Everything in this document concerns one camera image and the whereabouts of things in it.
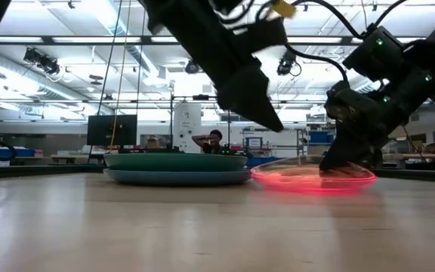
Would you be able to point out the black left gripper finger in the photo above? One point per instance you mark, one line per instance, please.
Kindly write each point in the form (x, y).
(249, 98)

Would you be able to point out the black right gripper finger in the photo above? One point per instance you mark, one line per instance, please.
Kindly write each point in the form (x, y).
(376, 155)
(347, 149)

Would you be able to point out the pink translucent plastic plate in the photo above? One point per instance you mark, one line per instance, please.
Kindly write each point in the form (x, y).
(297, 182)

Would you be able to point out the green plastic plate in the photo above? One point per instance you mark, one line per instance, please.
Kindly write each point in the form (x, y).
(176, 162)

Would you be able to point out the blue plastic plate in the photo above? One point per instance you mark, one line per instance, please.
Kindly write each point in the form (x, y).
(176, 178)

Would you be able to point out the white framed sign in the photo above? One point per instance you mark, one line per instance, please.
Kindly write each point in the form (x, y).
(254, 142)

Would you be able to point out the wooden background table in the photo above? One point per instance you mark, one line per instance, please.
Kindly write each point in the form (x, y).
(429, 155)

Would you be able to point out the black device green lights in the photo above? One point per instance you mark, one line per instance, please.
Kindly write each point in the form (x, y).
(226, 150)

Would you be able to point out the person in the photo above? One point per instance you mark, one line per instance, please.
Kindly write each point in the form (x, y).
(213, 145)

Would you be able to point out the blue bin row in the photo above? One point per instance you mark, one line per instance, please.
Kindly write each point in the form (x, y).
(261, 161)

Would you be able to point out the white cabinet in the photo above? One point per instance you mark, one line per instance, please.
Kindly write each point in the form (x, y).
(187, 124)

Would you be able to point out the black overhead beam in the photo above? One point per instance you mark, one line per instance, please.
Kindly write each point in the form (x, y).
(89, 39)

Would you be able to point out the brown box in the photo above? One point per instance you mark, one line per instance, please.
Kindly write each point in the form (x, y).
(152, 143)

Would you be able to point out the dark round ceiling fixture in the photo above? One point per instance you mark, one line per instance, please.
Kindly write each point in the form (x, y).
(96, 77)

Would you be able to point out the black monitor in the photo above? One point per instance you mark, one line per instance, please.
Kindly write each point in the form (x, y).
(104, 130)

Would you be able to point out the blue storage bin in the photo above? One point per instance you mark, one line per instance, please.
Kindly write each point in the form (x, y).
(21, 152)

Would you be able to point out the blue wall cabinet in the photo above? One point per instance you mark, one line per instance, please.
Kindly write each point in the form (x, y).
(319, 136)

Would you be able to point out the round black ceiling camera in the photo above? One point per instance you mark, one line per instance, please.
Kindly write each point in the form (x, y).
(191, 68)

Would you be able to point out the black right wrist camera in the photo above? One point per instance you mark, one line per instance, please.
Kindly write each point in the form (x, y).
(376, 53)

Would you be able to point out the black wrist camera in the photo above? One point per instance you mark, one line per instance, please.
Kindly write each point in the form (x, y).
(376, 53)
(270, 36)

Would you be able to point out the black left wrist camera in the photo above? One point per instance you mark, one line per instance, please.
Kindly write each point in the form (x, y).
(270, 36)

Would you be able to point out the thin overhead rail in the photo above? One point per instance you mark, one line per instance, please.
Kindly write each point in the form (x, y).
(145, 101)

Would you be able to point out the black ceiling camera cluster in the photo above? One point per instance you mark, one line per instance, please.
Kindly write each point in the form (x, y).
(44, 62)

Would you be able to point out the silver ventilation duct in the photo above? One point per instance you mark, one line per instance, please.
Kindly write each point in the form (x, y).
(13, 75)

